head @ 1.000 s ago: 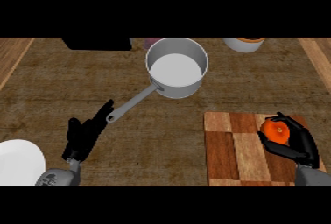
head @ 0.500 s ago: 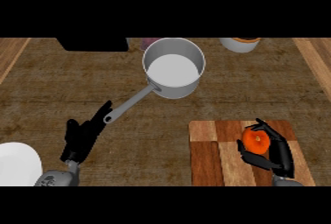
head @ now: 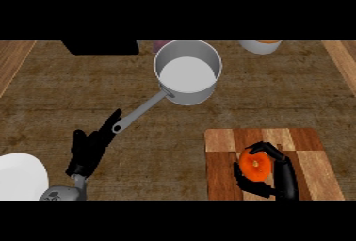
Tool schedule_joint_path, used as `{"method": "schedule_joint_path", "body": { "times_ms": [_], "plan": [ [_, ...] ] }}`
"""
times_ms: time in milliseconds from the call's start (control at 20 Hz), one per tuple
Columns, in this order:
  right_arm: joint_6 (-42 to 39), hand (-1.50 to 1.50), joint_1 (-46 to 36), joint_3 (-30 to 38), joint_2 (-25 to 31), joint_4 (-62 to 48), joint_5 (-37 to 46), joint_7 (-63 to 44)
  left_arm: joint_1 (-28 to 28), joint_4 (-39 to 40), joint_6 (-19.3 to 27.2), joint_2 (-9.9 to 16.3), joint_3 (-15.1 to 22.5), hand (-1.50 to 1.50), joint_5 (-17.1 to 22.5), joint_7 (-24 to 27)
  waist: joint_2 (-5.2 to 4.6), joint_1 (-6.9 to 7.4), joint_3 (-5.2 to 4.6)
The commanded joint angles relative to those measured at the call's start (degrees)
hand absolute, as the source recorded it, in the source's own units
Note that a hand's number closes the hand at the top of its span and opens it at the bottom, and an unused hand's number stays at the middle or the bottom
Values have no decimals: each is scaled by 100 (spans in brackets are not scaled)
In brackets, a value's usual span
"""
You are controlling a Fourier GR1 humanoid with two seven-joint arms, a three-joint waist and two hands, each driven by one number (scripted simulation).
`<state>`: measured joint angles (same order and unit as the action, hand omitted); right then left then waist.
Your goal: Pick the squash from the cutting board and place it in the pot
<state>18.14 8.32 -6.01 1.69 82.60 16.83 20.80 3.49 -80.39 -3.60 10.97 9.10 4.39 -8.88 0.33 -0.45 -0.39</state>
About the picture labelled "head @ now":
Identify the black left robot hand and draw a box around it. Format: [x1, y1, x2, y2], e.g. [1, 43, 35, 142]
[63, 108, 124, 180]

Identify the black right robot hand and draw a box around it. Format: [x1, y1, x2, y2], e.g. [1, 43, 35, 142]
[232, 141, 300, 201]

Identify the orange squash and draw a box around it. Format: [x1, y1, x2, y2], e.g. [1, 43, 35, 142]
[237, 148, 273, 184]

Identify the wooden cutting board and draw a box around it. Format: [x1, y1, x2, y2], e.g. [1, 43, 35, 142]
[202, 127, 345, 201]

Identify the white plate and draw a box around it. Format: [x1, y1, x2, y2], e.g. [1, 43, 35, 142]
[0, 153, 50, 201]

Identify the black appliance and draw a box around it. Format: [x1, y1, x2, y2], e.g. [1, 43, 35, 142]
[59, 40, 141, 56]

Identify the white cup with orange content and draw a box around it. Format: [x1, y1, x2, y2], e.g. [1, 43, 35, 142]
[237, 40, 283, 56]

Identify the silver pot with long handle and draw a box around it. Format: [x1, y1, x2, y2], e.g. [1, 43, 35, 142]
[110, 40, 224, 135]

